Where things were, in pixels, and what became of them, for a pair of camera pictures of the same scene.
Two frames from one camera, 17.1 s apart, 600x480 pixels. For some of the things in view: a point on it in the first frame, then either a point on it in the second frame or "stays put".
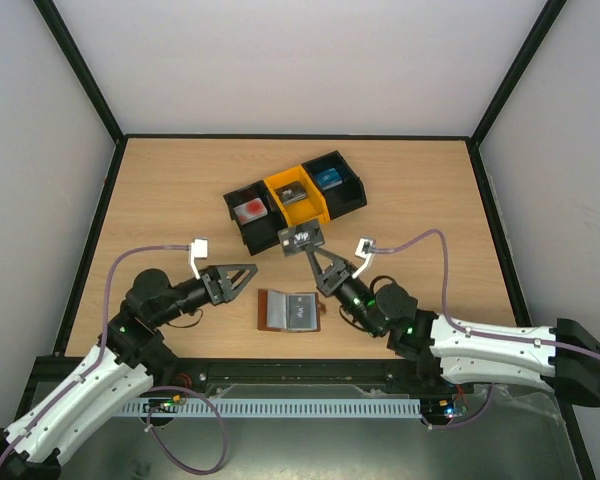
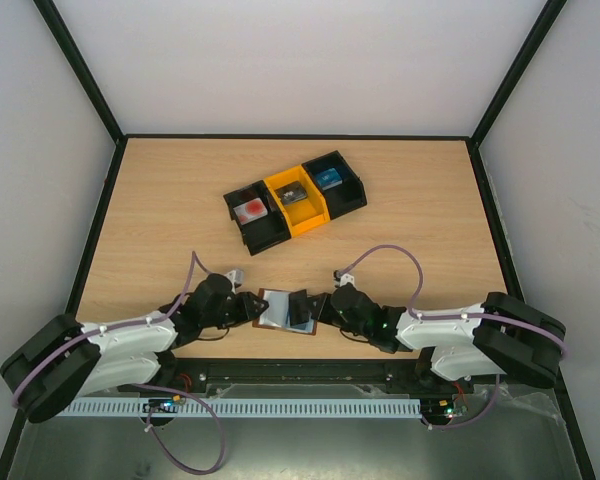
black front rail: [191, 377] stays put
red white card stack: [250, 211] stays put
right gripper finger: [341, 261] -> [315, 305]
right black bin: [342, 198] stays put
